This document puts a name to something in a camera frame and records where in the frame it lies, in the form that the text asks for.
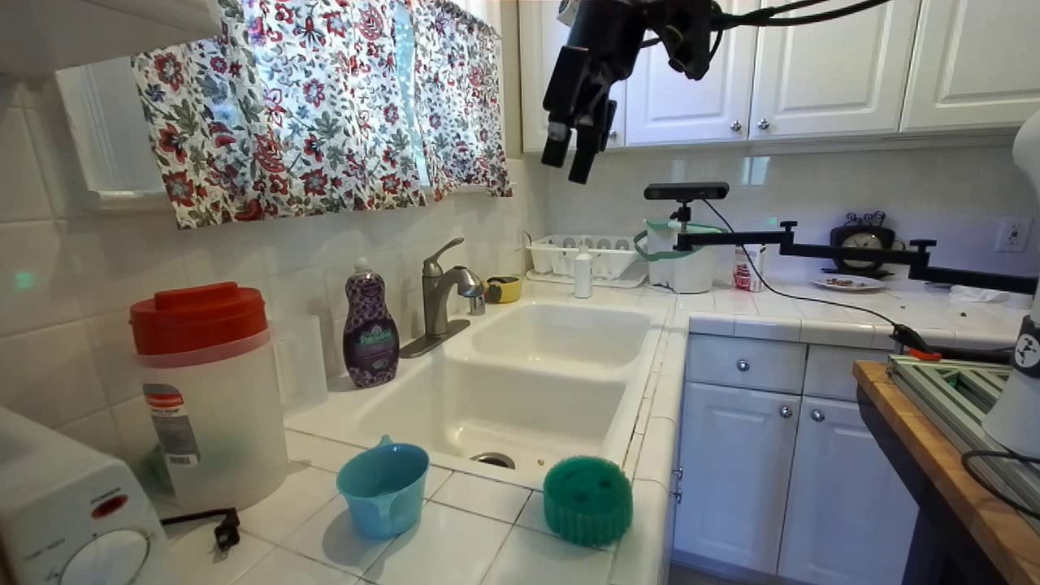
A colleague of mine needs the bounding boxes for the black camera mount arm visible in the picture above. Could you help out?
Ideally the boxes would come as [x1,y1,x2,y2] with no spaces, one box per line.
[670,198,1040,297]

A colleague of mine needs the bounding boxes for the white ceramic sink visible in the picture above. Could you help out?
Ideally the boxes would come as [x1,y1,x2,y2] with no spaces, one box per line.
[285,297,664,491]

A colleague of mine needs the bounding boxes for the small white bottle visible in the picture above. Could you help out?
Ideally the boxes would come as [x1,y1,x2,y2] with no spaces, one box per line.
[572,250,598,302]

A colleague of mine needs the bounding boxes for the grey metal faucet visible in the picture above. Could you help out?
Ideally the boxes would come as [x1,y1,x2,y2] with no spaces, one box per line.
[401,238,488,362]

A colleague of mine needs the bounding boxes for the black cable loop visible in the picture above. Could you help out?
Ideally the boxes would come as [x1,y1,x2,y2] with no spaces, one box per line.
[960,449,1040,508]

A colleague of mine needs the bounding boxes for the white lower cabinets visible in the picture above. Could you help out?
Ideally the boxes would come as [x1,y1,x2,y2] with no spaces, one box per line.
[670,329,923,585]

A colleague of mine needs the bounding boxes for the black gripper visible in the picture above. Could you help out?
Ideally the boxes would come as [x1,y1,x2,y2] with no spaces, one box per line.
[535,0,654,190]

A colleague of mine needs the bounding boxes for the white toaster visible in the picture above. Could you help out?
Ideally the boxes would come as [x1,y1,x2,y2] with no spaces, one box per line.
[0,403,174,585]

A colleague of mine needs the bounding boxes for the green lid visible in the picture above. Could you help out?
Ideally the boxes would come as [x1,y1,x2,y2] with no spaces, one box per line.
[540,453,636,548]

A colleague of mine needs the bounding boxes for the black power plug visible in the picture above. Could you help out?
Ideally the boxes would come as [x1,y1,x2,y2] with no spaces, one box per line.
[160,505,243,552]

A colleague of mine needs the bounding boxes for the wide white upper cabinets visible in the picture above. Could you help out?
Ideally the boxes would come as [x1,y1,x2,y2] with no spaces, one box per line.
[517,0,1040,156]

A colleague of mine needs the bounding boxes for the metal base frame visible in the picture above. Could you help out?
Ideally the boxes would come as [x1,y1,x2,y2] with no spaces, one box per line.
[888,352,1016,453]

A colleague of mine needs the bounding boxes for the floral patterned curtain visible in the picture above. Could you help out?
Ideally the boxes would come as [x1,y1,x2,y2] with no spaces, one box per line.
[126,0,517,230]

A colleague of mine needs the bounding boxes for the blue plastic cup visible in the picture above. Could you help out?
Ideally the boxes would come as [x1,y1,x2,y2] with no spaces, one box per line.
[335,437,431,542]

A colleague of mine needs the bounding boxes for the purple dish soap bottle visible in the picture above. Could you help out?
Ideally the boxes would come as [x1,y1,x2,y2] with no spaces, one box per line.
[340,261,403,391]

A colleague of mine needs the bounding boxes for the orange black clamp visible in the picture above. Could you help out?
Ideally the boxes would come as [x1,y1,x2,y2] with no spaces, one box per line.
[892,321,943,363]

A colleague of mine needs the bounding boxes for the wooden table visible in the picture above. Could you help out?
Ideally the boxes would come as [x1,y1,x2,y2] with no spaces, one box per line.
[855,359,1040,585]

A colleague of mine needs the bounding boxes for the black camera cable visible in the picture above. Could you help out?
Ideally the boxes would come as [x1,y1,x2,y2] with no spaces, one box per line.
[702,198,947,362]

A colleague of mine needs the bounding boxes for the yellow sponge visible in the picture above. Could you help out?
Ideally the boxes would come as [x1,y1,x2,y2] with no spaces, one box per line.
[483,272,528,308]

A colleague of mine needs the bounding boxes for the white plate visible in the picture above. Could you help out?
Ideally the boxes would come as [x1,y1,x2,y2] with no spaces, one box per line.
[808,271,892,297]

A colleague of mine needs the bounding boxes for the white egg tray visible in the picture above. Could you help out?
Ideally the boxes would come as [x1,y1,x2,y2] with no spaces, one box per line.
[528,230,645,286]

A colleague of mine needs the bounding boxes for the white bin green rim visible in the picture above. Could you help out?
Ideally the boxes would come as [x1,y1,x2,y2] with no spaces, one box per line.
[632,217,726,297]

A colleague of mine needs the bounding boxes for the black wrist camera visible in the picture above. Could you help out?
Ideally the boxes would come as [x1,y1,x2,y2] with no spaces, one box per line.
[646,0,726,80]

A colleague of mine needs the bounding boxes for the black decorative basket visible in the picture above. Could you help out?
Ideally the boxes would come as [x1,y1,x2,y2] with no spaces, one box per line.
[830,210,900,275]

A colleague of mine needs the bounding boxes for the black camera bar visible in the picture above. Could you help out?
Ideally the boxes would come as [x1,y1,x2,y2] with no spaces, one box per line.
[645,178,731,206]

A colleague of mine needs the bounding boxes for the clear pitcher red lid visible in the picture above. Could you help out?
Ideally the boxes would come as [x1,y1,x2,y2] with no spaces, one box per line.
[126,280,289,515]

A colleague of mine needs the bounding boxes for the white window frame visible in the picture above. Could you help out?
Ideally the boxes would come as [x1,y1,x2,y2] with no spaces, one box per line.
[53,52,165,207]

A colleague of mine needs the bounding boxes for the white wall outlet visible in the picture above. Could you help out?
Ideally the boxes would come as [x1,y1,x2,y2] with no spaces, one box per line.
[995,215,1035,261]

